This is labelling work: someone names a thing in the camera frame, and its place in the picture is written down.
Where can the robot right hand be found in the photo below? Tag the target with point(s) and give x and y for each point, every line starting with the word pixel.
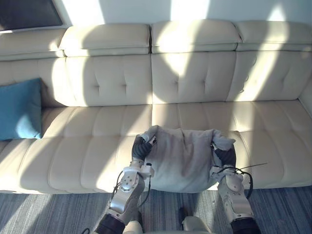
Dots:
pixel 228 156

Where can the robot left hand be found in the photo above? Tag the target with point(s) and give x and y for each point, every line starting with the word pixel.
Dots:
pixel 141 148

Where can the grey fabric cushion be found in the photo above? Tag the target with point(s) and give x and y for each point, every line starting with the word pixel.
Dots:
pixel 181 161

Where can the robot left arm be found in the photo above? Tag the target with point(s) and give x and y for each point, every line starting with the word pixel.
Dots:
pixel 126 190

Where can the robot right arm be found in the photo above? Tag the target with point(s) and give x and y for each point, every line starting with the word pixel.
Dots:
pixel 235 195

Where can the cream leather sofa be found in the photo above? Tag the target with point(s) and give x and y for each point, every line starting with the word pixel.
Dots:
pixel 102 122

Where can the silver robot body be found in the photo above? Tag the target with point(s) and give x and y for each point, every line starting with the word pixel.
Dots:
pixel 168 225

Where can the cream sofa headrest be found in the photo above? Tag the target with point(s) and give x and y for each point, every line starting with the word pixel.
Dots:
pixel 275 36
pixel 104 40
pixel 195 36

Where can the blue fabric cushion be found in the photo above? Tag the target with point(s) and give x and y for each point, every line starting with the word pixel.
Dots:
pixel 20 109

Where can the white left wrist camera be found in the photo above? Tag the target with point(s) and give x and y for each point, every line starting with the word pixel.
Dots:
pixel 148 169

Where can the dark framed wall panel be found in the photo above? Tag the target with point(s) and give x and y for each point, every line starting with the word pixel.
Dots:
pixel 29 13

